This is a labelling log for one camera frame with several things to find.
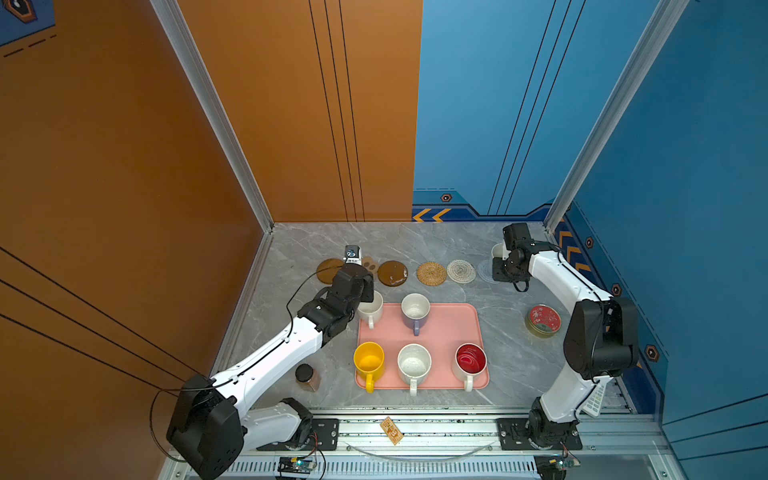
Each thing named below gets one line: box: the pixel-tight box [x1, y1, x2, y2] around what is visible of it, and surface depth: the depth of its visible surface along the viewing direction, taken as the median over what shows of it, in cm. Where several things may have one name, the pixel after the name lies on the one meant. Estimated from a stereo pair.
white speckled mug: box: [397, 343, 432, 397], surface depth 81 cm
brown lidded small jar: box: [295, 363, 321, 392], surface depth 76 cm
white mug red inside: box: [452, 342, 488, 392], surface depth 81 cm
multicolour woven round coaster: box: [446, 259, 477, 284], surface depth 107 cm
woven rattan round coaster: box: [416, 261, 447, 287], surface depth 107 cm
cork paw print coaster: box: [362, 256, 379, 279], surface depth 109 cm
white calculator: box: [583, 378, 612, 417], surface depth 79 cm
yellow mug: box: [353, 341, 385, 394], surface depth 80 cm
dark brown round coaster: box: [377, 260, 408, 287], surface depth 107 cm
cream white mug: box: [358, 290, 384, 330], surface depth 87 cm
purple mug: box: [401, 292, 431, 336], surface depth 91 cm
